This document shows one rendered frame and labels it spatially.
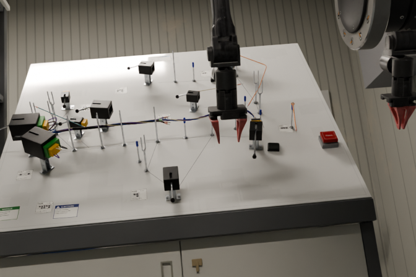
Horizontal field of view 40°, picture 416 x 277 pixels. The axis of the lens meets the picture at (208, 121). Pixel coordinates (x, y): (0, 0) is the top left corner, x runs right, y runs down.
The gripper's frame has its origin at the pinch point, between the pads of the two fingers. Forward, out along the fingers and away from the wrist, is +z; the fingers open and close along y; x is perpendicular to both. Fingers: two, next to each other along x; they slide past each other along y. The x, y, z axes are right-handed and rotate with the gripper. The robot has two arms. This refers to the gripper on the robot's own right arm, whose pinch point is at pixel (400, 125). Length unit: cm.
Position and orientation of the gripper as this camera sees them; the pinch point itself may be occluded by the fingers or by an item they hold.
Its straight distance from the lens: 174.1
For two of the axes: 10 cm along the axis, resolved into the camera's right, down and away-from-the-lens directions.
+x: 1.0, 2.4, -9.7
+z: 0.5, 9.7, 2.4
